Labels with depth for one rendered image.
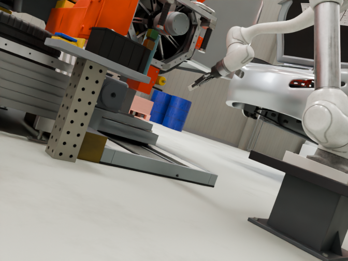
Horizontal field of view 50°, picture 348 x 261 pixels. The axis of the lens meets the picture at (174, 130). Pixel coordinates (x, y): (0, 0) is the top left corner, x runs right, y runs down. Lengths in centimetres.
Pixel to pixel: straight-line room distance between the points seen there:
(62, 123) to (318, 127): 99
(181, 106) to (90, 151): 752
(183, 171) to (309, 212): 74
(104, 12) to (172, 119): 750
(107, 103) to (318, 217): 115
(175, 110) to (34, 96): 754
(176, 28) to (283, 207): 119
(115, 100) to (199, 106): 960
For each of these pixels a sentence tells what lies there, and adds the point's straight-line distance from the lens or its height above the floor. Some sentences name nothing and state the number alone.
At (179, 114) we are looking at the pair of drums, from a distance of 918.
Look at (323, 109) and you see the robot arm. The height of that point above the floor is 54.
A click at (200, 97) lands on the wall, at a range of 1151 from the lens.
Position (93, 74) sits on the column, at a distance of 157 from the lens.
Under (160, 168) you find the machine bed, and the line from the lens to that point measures 197.
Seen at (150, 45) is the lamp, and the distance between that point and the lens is 173.
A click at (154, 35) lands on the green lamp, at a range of 174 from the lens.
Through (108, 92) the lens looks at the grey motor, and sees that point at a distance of 199.
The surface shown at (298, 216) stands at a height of 11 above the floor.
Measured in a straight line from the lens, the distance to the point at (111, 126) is 232.
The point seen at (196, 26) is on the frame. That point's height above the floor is 93.
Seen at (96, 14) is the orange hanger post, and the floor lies 64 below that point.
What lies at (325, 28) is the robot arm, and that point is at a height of 87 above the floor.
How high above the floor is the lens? 33
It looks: 2 degrees down
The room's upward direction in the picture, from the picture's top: 20 degrees clockwise
